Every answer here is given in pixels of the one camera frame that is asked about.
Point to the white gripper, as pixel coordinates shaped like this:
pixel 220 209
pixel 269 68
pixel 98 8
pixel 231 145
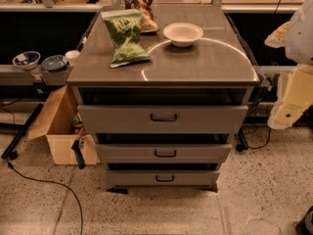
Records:
pixel 301 38

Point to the grey drawer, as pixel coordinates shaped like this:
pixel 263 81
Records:
pixel 163 153
pixel 163 119
pixel 138 178

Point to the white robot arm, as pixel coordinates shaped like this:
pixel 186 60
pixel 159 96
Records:
pixel 296 36

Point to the grey drawer cabinet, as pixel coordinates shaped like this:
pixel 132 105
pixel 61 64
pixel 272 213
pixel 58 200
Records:
pixel 215 71

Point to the grey top drawer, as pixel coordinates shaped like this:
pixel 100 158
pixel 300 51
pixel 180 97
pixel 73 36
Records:
pixel 163 119

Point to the grey bottom drawer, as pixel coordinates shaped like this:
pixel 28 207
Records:
pixel 138 178

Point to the open cardboard box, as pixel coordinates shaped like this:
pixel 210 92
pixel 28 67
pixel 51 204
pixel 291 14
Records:
pixel 55 124

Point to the white paper bowl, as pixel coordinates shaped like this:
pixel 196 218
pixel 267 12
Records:
pixel 183 34

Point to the brown chip bag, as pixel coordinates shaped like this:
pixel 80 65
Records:
pixel 144 6

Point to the green chip bag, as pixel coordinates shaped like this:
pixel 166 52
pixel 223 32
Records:
pixel 124 27

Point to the small white cup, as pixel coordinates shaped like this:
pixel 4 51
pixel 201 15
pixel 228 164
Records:
pixel 72 56

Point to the dark blue bowl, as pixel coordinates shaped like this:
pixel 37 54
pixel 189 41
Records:
pixel 54 63

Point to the blue rimmed ceramic bowl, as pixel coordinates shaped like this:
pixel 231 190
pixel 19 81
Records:
pixel 27 60

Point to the black metal leg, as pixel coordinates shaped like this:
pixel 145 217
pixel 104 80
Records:
pixel 20 130

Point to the black tool handle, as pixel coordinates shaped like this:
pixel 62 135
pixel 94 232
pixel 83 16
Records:
pixel 76 148

